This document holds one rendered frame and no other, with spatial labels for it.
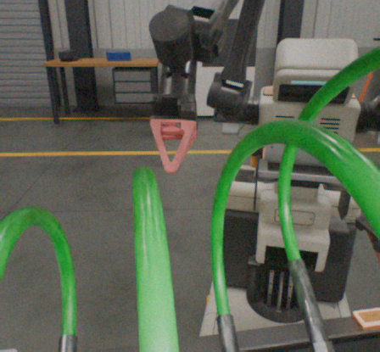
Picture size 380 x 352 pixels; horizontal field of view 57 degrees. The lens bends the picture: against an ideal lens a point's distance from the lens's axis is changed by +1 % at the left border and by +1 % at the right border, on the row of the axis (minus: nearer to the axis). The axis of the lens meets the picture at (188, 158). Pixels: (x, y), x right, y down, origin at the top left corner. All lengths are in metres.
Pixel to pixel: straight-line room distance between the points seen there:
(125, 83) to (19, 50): 2.31
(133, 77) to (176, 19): 4.71
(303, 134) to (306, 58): 0.84
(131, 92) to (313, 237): 4.36
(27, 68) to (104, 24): 1.55
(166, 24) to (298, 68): 0.54
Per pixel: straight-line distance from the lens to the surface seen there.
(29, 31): 6.82
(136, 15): 6.49
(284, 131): 0.19
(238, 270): 1.66
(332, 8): 6.96
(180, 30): 0.51
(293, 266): 0.41
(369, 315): 0.73
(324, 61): 1.01
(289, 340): 0.66
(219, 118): 1.09
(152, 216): 0.16
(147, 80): 5.21
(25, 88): 6.98
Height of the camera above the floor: 1.43
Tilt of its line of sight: 21 degrees down
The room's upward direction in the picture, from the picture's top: straight up
